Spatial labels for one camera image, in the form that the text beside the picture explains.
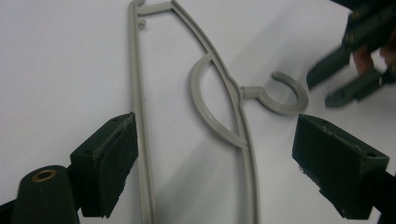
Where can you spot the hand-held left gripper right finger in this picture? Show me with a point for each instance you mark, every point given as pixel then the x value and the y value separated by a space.
pixel 336 161

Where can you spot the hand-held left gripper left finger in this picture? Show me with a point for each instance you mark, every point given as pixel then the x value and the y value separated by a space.
pixel 106 161

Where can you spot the grey plastic clothes hanger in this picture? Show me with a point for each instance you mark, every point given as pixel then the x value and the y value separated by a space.
pixel 137 93

